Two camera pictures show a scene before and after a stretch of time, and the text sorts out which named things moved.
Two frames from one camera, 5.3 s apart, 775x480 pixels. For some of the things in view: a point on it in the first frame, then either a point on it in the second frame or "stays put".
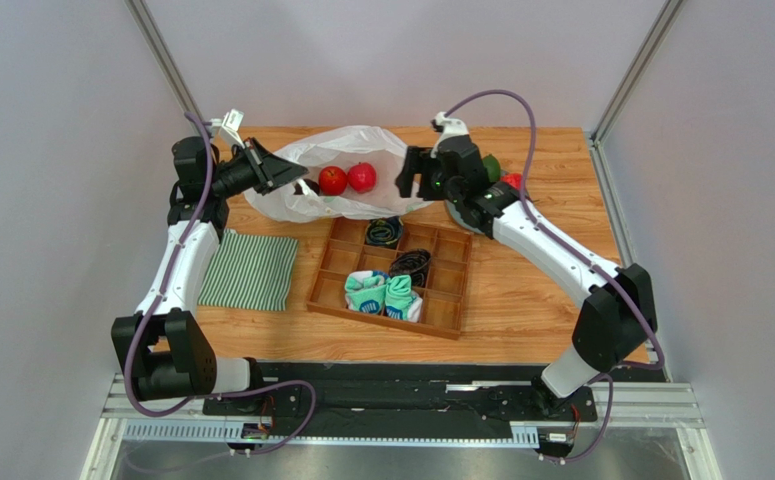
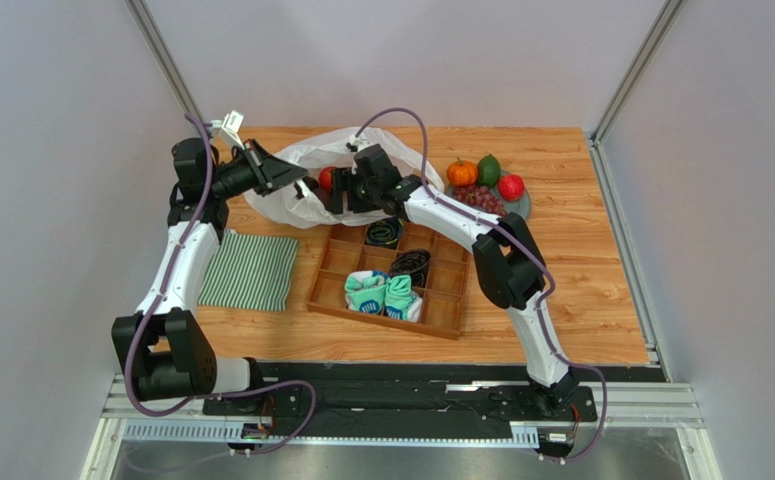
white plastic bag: [342, 147] stays put
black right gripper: [423, 172] → [344, 191]
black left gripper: [267, 171] stays put
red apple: [332, 180] stays put
